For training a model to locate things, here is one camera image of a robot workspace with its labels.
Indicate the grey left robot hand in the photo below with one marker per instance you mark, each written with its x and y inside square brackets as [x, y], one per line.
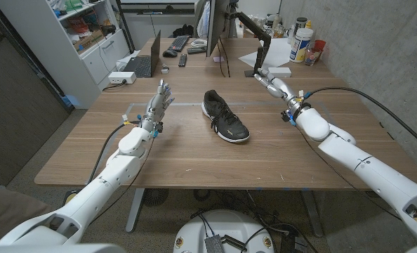
[156, 105]

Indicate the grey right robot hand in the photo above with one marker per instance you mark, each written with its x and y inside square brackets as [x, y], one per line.
[282, 88]

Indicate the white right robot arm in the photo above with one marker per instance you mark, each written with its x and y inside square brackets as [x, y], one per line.
[370, 168]

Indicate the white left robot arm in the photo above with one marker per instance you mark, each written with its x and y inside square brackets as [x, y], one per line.
[99, 184]

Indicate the small white rectangular box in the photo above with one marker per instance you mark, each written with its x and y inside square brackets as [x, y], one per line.
[282, 72]

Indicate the white paper sheet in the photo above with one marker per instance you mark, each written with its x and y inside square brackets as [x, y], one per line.
[278, 52]

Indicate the small white clip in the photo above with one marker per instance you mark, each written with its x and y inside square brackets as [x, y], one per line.
[165, 69]

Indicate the black open laptop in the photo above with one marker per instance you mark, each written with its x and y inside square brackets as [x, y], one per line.
[143, 65]

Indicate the white power box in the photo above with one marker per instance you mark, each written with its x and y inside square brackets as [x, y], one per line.
[121, 77]

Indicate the white canister with blue label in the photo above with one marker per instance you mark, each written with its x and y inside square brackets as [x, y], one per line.
[300, 45]

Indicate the black remote control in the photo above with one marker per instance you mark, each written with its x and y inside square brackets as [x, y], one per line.
[182, 60]

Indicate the black computer mouse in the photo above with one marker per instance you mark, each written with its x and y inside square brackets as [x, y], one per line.
[170, 53]

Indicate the red cup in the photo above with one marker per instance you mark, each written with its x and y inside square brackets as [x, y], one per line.
[319, 45]

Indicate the black keyboard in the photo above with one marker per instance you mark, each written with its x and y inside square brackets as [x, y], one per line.
[178, 43]

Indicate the black sneaker with white sole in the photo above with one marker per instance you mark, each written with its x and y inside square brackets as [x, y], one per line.
[226, 123]

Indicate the dark-lidded jar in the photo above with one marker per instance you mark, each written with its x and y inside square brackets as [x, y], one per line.
[300, 22]

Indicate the dark flat device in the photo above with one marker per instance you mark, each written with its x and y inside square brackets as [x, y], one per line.
[196, 50]

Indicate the yellow-capped bottle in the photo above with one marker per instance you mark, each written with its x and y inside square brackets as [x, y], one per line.
[309, 24]

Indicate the pink sticky note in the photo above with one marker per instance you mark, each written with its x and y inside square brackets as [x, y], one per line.
[218, 59]

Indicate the black bag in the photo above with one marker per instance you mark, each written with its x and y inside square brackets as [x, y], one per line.
[183, 31]

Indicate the white shelf cabinet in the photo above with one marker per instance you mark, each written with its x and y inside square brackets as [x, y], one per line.
[71, 70]

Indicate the round black floor fan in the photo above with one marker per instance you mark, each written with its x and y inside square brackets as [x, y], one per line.
[154, 196]

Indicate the black computer monitor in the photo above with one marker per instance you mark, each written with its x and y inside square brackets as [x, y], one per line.
[216, 24]

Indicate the cardboard box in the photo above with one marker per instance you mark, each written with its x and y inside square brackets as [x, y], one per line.
[87, 41]

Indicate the grey table leg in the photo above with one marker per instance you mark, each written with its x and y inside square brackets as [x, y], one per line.
[313, 214]
[134, 211]

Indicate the orange bag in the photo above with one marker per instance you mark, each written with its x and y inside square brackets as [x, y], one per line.
[78, 25]

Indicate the yellow and black floor object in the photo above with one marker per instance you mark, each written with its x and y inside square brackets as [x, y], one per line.
[69, 196]

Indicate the white robot torso base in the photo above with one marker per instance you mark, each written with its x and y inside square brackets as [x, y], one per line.
[226, 226]

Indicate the brown fabric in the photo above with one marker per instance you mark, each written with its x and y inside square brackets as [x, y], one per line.
[5, 211]

